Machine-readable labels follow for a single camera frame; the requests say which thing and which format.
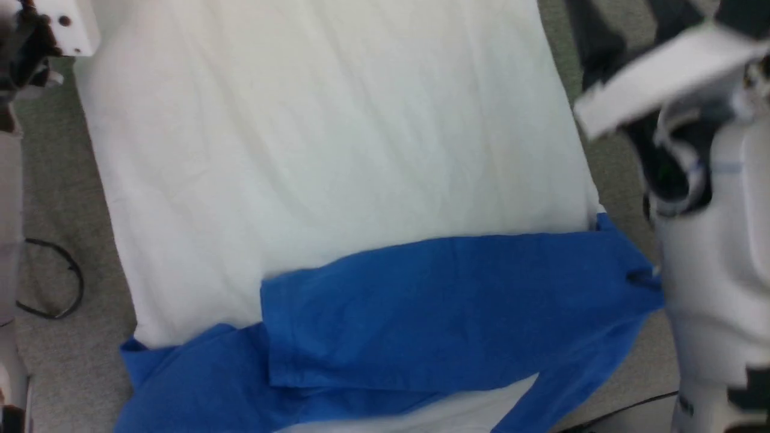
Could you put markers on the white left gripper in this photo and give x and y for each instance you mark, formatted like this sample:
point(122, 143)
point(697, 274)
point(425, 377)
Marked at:
point(75, 24)

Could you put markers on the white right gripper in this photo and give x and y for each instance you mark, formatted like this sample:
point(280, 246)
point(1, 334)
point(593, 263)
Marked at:
point(662, 81)

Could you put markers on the grey fabric sofa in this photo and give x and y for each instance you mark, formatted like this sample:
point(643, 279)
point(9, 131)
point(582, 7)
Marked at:
point(60, 180)

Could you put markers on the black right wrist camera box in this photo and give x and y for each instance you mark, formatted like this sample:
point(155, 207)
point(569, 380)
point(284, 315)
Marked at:
point(746, 15)

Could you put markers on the blue and white shirt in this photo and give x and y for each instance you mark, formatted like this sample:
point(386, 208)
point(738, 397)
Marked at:
point(301, 150)

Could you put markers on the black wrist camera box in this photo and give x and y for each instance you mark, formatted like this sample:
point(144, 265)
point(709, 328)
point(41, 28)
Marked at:
point(24, 48)
point(746, 15)

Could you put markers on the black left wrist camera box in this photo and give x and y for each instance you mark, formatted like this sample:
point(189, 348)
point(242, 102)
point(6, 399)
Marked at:
point(24, 48)

